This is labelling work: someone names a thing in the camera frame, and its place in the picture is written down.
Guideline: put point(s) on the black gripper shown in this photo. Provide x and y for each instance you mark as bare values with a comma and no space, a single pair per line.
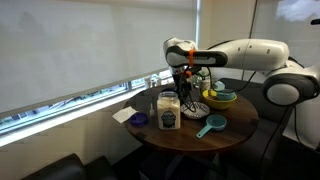
185,88

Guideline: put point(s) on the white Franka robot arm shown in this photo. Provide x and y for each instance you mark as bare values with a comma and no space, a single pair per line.
253,53

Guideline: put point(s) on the yellow bowl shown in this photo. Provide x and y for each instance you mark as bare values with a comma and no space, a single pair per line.
218,104

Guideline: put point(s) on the light teal small block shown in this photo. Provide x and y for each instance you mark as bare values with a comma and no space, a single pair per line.
219,85

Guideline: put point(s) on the teal cup in bowl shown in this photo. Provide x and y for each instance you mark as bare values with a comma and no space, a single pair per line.
226,95

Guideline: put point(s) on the white patterned plate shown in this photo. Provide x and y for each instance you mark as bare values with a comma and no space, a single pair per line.
200,112

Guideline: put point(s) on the glass jar of rice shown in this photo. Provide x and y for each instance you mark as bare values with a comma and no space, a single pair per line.
168,113

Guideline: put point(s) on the small pale windowsill object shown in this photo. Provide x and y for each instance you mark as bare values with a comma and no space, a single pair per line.
156,80
148,81

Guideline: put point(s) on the small blue cup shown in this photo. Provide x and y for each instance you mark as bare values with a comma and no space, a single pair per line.
138,119

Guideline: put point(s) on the white paper napkin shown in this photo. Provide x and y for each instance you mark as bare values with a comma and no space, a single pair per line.
124,114

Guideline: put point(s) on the large white roller blind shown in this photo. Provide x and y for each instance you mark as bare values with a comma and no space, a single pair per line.
83,50

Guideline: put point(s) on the black low seat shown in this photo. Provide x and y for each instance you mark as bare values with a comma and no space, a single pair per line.
66,168

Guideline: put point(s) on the grey window frame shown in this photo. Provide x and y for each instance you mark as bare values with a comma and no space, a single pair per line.
129,86

